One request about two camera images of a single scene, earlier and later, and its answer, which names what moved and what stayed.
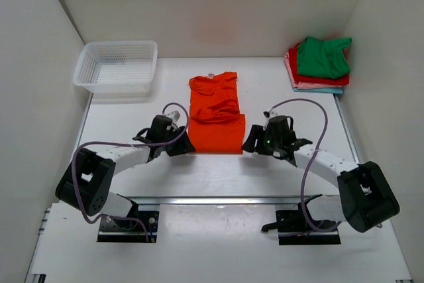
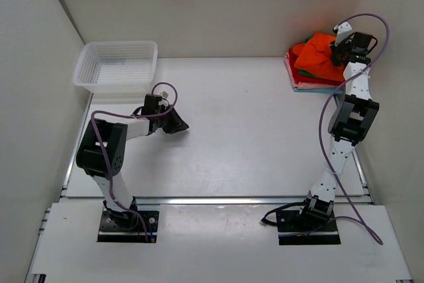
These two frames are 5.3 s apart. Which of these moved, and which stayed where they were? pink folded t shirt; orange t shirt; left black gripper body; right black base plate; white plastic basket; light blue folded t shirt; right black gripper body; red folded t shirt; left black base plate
Moved: right black gripper body; left black gripper body; orange t shirt
Stayed: right black base plate; pink folded t shirt; left black base plate; red folded t shirt; white plastic basket; light blue folded t shirt
